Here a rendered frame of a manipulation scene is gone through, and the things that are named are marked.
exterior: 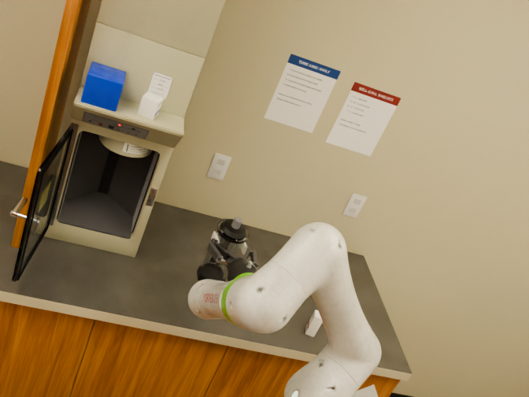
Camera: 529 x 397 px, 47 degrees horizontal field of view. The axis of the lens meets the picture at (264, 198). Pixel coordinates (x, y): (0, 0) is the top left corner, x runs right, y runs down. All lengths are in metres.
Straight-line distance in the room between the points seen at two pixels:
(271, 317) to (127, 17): 0.98
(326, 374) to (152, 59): 1.01
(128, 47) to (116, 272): 0.75
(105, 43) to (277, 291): 0.95
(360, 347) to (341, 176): 1.19
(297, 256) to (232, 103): 1.21
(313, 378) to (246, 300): 0.40
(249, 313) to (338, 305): 0.25
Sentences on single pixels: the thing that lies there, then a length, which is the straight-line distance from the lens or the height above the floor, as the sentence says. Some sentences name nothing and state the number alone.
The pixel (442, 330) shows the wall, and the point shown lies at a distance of 3.34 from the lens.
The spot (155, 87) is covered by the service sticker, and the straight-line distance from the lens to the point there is 1.87.
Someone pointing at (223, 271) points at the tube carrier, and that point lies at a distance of 2.02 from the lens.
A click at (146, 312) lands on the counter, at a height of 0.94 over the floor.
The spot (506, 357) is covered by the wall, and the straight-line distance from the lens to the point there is 3.67.
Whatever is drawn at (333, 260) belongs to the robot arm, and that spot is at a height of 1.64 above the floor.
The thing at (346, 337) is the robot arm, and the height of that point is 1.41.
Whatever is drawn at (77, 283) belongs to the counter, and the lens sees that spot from 2.03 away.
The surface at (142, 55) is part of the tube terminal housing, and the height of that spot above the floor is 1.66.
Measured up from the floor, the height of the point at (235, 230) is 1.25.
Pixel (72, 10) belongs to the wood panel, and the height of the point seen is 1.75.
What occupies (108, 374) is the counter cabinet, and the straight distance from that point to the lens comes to 2.20.
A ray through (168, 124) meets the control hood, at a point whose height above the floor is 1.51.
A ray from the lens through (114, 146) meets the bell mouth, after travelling 1.99.
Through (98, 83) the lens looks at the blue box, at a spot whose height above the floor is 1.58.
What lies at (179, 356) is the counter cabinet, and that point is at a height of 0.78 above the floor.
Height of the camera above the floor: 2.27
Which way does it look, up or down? 28 degrees down
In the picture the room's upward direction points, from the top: 25 degrees clockwise
